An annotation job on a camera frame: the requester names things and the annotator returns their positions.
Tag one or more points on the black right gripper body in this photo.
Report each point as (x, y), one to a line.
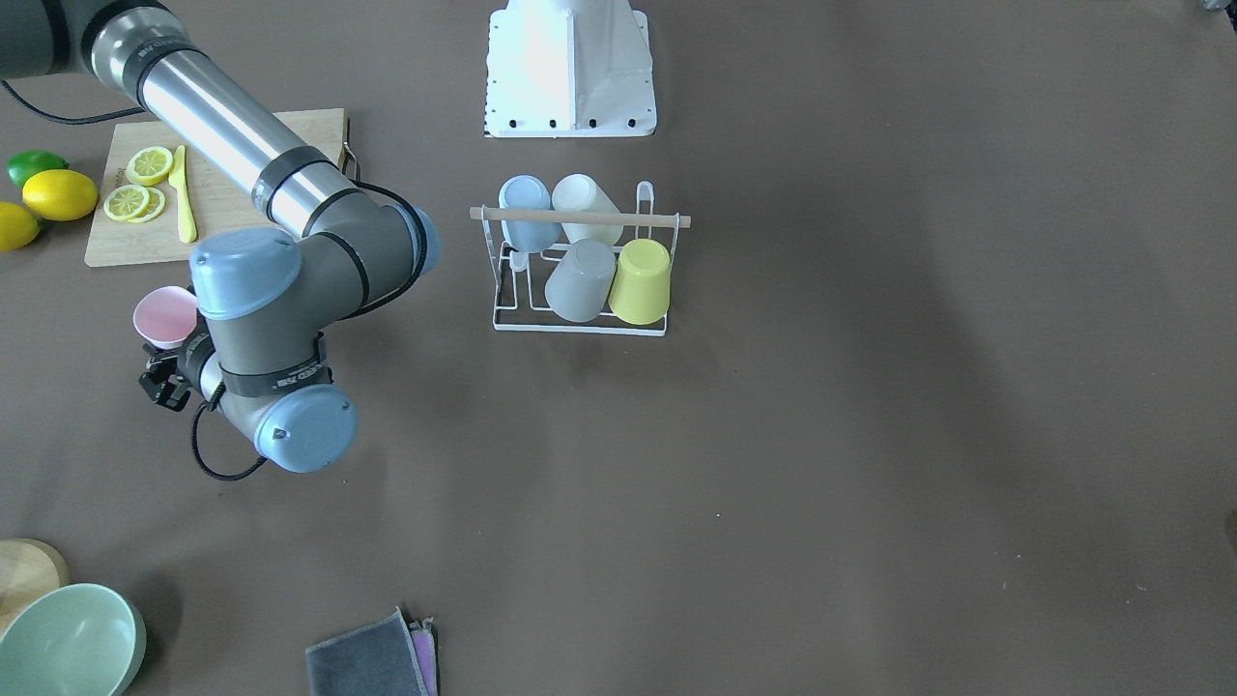
(166, 382)

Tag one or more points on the pink plastic cup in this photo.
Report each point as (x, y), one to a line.
(166, 316)

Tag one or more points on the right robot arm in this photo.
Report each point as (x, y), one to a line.
(319, 247)

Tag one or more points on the grey plastic cup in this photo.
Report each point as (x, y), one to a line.
(579, 286)

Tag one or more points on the white plastic cup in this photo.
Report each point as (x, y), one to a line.
(579, 193)

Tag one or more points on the yellow plastic cup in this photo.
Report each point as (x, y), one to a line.
(642, 283)

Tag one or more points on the bamboo cutting board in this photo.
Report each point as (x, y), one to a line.
(219, 205)

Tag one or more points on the lemon slice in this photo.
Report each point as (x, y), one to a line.
(127, 202)
(150, 166)

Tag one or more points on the yellow plastic knife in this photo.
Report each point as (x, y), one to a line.
(178, 179)

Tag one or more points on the whole lemon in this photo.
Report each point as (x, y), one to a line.
(18, 227)
(60, 195)

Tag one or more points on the green lime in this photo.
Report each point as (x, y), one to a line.
(22, 166)

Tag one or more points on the green bowl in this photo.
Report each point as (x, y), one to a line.
(83, 639)

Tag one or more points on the grey folded cloth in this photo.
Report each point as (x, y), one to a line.
(377, 659)

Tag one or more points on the purple cloth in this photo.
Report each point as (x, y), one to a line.
(423, 637)

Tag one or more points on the white wire cup rack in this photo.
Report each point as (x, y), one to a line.
(525, 242)

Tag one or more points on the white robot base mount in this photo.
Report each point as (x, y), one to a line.
(569, 69)

